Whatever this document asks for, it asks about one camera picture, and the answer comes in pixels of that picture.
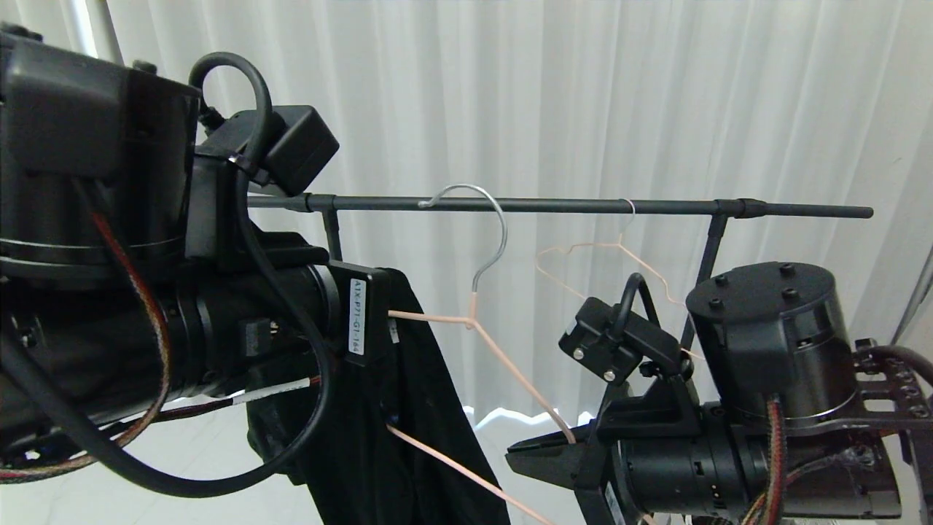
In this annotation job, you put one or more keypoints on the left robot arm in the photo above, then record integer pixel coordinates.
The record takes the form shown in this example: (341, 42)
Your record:
(73, 124)

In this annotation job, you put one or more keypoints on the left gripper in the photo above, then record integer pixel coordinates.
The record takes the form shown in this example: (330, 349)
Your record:
(211, 335)

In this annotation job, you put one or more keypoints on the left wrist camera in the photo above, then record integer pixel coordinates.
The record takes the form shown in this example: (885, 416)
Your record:
(299, 146)

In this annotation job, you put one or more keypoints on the black garment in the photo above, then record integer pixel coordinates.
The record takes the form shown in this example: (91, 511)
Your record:
(423, 408)

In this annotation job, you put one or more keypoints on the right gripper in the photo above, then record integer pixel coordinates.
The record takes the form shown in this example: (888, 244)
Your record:
(678, 474)

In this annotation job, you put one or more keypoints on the pink clothes hanger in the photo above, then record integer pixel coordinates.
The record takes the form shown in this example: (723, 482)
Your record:
(649, 271)
(503, 357)

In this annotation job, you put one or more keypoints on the black clothes rack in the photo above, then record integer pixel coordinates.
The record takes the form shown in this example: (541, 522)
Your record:
(568, 205)

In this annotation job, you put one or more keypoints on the white curtain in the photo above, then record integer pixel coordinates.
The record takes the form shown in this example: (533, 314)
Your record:
(583, 95)

